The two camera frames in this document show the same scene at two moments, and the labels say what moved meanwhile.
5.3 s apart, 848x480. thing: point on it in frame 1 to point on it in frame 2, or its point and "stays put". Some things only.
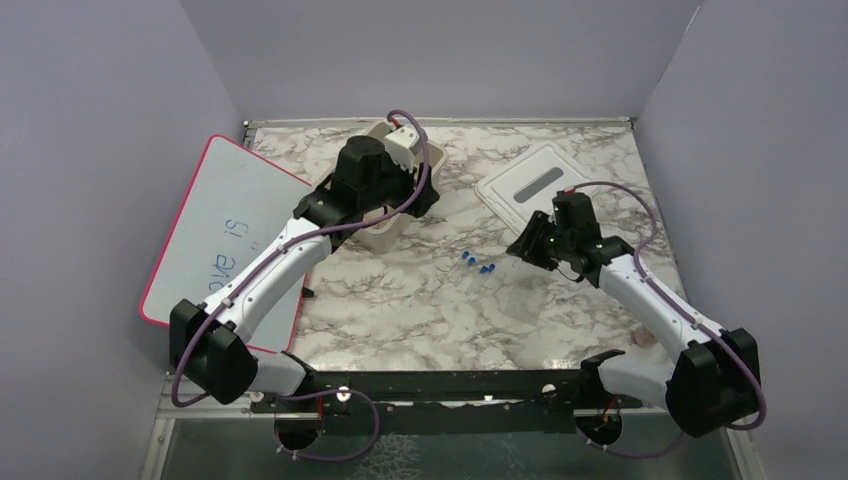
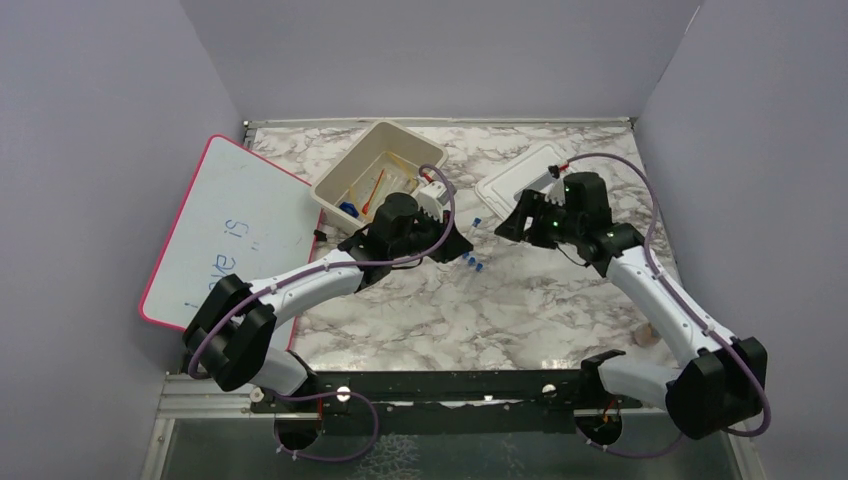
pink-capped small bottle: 644,337 stays put
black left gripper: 426,196 to 455,246
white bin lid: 527,185 stays put
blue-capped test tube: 471,262 to 475,223
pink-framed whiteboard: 234,204 stays put
